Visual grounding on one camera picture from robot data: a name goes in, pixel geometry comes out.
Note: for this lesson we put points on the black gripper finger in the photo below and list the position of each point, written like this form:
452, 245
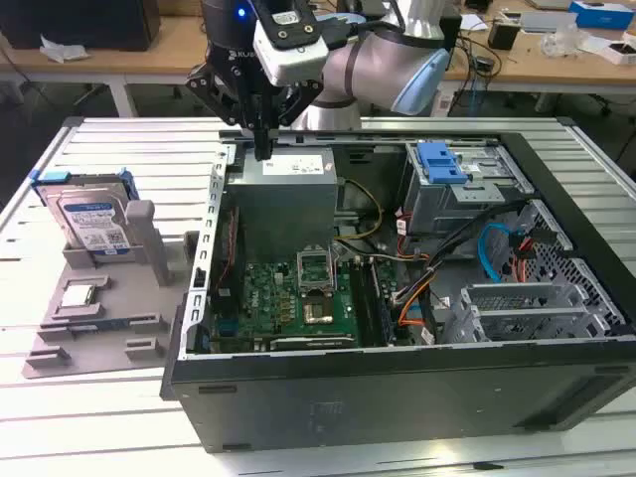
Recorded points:
213, 92
300, 104

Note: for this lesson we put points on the hard disk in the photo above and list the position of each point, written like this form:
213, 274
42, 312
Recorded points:
94, 218

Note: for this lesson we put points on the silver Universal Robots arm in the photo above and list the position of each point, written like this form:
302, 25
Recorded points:
377, 54

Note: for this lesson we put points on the grey metal disk bay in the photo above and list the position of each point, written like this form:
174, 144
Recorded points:
522, 318

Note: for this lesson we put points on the long wooden desk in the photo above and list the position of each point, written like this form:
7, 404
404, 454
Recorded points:
164, 49

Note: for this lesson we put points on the grey power supply unit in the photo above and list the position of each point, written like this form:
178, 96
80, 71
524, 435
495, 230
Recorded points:
283, 199

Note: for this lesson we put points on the large black box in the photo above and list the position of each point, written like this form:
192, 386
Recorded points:
99, 25

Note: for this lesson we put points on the white label sticker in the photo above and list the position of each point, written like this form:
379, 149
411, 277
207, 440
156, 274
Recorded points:
444, 103

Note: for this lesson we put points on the blue plastic drive latch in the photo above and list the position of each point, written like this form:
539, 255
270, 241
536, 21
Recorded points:
439, 166

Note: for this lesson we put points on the black speaker box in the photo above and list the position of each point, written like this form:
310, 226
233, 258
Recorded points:
453, 35

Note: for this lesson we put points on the thin metal locking lever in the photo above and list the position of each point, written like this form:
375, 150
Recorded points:
337, 268

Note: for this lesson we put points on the grey metal drive cage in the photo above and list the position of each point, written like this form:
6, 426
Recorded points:
447, 208

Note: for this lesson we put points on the black power adapter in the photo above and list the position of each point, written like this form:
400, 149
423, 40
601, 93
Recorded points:
483, 64

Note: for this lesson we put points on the green motherboard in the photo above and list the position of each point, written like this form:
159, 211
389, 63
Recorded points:
268, 298

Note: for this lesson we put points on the black RAM slot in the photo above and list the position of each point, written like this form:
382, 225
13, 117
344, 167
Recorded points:
383, 308
362, 303

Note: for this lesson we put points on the CPU socket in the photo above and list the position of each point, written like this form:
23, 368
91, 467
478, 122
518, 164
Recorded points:
318, 312

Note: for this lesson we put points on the small black box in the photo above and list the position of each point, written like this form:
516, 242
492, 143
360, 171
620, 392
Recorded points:
503, 36

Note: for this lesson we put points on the grey parts rack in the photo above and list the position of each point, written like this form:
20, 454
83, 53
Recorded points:
129, 298

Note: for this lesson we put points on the black graphics card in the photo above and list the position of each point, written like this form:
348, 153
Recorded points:
313, 342

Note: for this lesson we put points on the silver CPU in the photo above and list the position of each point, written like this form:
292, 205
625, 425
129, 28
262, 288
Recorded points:
77, 295

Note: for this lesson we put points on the flat grey box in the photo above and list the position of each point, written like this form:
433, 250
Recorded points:
546, 21

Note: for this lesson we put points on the clear plastic bag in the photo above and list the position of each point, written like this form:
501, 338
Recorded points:
561, 40

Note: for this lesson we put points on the blue cardboard box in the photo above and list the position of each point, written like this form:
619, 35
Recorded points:
601, 15

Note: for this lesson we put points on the black open PC case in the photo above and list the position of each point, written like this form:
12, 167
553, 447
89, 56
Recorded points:
397, 407

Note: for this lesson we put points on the white open box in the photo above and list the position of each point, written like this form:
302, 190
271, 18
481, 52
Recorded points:
621, 54

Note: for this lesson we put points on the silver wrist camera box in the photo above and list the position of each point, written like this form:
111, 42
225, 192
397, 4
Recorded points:
298, 62

